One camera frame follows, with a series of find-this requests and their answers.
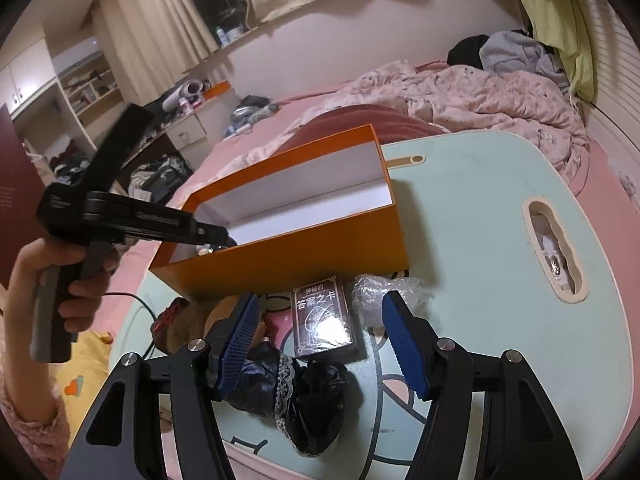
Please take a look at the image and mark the dark glossy card box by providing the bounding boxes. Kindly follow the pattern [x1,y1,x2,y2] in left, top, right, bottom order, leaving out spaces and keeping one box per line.
[290,274,366,361]

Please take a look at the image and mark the black white patterned bag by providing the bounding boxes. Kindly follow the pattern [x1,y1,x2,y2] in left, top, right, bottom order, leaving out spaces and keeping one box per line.
[128,154,194,207]

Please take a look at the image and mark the dark red rectangular block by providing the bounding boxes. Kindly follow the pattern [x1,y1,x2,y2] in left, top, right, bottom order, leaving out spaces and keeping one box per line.
[151,298,201,356]

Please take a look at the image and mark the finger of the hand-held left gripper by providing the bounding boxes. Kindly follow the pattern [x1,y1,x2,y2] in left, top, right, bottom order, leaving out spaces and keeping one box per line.
[190,215,239,250]

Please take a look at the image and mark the orange cardboard box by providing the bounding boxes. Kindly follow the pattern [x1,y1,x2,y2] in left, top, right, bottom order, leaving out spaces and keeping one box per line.
[148,123,410,306]

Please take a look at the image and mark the dark red board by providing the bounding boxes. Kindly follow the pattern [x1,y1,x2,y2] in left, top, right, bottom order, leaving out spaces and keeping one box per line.
[0,102,49,291]

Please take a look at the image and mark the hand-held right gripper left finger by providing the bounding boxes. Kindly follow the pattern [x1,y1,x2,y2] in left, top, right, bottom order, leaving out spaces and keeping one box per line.
[60,293,262,480]

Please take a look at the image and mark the white wall cabinet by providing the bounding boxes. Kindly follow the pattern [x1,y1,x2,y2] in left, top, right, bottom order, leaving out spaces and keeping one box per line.
[0,39,57,117]

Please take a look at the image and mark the beige curtain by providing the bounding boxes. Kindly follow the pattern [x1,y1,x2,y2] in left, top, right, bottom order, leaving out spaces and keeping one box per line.
[94,0,222,70]

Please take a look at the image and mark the pink floral quilt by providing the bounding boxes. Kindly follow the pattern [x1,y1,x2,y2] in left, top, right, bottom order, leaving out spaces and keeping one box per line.
[210,59,593,196]

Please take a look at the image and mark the mint cartoon lap table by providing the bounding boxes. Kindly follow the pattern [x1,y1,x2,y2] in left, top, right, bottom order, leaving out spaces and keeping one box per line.
[107,132,608,480]

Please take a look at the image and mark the pink bed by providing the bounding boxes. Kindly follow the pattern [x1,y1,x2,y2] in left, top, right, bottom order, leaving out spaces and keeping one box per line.
[50,60,640,480]

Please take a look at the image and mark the rolled white paper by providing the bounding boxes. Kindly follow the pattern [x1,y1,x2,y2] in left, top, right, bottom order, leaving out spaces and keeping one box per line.
[161,79,207,112]

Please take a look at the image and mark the white drawer cabinet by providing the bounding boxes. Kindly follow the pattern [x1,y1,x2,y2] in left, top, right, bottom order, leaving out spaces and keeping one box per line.
[167,110,209,149]

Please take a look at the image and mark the yellow cartoon cloth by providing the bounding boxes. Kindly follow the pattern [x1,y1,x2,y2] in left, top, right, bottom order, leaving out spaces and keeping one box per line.
[52,330,112,442]

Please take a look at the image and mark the white slatted panel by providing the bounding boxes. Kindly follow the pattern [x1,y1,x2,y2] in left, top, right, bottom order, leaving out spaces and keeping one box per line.
[570,0,640,128]

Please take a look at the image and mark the black clothing bundle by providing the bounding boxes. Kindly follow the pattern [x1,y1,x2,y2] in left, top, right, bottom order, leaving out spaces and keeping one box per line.
[446,35,493,67]

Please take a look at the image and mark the person's left forearm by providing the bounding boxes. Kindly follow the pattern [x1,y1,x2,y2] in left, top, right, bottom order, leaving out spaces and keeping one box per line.
[0,302,72,467]

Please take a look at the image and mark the dark red cushion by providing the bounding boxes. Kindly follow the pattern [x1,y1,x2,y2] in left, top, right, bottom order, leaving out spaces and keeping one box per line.
[280,104,451,156]

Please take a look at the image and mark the white open shelf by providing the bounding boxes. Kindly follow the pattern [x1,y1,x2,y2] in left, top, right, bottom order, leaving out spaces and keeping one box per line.
[50,50,127,132]

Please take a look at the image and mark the clear bubble wrap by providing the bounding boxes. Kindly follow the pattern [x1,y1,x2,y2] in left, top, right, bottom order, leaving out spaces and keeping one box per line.
[351,274,432,332]

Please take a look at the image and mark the blue grey packet pile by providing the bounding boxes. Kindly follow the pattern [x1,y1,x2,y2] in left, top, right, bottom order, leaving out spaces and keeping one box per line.
[224,94,282,139]

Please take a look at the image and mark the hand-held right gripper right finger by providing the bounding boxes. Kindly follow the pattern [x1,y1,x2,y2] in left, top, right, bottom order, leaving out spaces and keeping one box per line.
[381,290,585,480]

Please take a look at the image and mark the person's left hand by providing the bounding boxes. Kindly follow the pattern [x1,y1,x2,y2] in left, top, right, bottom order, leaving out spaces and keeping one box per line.
[9,238,119,333]

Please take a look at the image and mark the small white plastic item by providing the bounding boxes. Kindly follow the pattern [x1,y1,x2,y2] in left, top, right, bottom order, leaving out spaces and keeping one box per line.
[532,215,576,291]

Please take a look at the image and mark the black cable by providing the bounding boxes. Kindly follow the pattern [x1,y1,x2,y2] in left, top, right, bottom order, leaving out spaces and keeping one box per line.
[104,291,166,361]

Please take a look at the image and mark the small orange box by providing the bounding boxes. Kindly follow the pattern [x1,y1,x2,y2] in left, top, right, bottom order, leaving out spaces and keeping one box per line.
[202,80,232,102]

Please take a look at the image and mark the yellow-green cloth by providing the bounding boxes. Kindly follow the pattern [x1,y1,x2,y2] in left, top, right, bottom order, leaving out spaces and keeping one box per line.
[510,0,598,104]

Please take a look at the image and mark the grey clothing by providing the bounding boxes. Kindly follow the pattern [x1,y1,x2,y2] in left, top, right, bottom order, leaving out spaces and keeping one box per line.
[479,30,571,92]

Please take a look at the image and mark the black lace-trimmed pouch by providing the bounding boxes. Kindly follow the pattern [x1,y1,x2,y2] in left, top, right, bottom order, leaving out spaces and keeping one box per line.
[225,339,351,458]

